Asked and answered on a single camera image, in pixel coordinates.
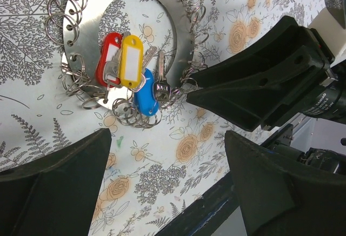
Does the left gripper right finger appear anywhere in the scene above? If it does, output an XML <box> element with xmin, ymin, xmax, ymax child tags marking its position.
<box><xmin>225</xmin><ymin>131</ymin><xmax>345</xmax><ymax>235</ymax></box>

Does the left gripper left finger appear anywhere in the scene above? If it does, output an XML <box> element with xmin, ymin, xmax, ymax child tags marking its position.
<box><xmin>1</xmin><ymin>129</ymin><xmax>111</xmax><ymax>235</ymax></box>

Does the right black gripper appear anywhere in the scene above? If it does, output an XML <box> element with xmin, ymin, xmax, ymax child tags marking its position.
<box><xmin>187</xmin><ymin>16</ymin><xmax>345</xmax><ymax>131</ymax></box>

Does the silver key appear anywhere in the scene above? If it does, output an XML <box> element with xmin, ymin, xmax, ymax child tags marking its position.
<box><xmin>153</xmin><ymin>51</ymin><xmax>171</xmax><ymax>103</ymax></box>

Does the light blue key tag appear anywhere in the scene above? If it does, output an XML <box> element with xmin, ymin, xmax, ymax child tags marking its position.
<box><xmin>134</xmin><ymin>69</ymin><xmax>159</xmax><ymax>117</ymax></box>

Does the yellow key tag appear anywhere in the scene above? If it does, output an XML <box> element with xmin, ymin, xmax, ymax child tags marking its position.
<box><xmin>119</xmin><ymin>35</ymin><xmax>143</xmax><ymax>89</ymax></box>

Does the red key tag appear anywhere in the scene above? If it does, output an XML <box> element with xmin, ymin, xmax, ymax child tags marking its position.
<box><xmin>95</xmin><ymin>32</ymin><xmax>122</xmax><ymax>87</ymax></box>

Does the floral table mat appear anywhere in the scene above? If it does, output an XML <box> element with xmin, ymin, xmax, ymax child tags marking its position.
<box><xmin>1</xmin><ymin>0</ymin><xmax>324</xmax><ymax>235</ymax></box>

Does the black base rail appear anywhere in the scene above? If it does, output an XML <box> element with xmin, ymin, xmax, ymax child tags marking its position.
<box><xmin>157</xmin><ymin>172</ymin><xmax>239</xmax><ymax>236</ymax></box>

